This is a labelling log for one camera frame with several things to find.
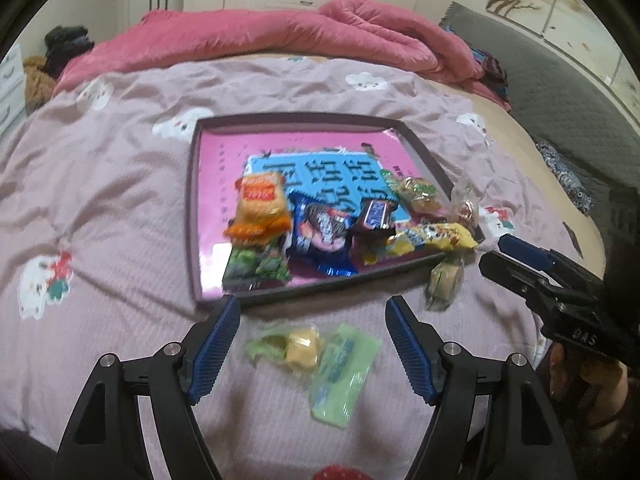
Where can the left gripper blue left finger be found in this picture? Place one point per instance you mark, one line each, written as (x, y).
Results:
(207, 345)

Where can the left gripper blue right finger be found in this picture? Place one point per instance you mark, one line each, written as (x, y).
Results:
(417, 345)

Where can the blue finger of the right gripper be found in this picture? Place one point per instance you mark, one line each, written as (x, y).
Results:
(533, 256)
(520, 280)

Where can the yellow cow bread packet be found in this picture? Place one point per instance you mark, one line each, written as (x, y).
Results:
(420, 239)

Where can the green pea snack packet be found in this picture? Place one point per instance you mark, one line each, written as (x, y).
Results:
(258, 267)

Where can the brown Snickers bar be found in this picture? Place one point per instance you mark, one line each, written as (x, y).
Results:
(375, 217)

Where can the clear green pastry packet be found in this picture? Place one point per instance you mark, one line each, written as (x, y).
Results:
(418, 195)

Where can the blue Oreo packet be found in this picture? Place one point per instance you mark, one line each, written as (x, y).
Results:
(320, 236)

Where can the orange rice cracker packet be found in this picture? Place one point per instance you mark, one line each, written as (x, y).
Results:
(261, 212)

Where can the clear red snack packet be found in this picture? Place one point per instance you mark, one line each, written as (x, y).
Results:
(464, 204)

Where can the person's right hand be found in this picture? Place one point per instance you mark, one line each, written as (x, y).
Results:
(610, 405)

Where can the black smartphone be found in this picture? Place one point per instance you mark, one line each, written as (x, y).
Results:
(573, 238)

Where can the light green mooncake packet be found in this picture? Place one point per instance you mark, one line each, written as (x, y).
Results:
(334, 362)

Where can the clear wrapped pastry packet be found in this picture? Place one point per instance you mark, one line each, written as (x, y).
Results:
(444, 283)

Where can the dark patterned pillow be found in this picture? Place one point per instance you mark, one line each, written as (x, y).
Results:
(569, 182)

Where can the grey padded headboard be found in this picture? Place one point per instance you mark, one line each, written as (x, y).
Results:
(553, 101)

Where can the pink Chinese workbook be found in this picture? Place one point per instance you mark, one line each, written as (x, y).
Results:
(338, 168)

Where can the shallow dark cardboard box tray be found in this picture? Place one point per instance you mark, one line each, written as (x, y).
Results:
(305, 280)

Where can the folded colourful clothes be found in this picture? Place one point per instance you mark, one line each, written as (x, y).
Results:
(487, 72)

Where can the pink quilt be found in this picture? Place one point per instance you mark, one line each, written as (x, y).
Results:
(365, 30)

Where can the brown plush toy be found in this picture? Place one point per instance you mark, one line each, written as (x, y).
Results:
(39, 85)

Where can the white drawer cabinet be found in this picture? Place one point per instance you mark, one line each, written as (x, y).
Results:
(12, 87)

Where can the pile of dark clothes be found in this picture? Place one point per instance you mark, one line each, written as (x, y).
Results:
(63, 44)

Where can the flower tree wall painting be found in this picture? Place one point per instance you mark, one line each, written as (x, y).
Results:
(573, 28)

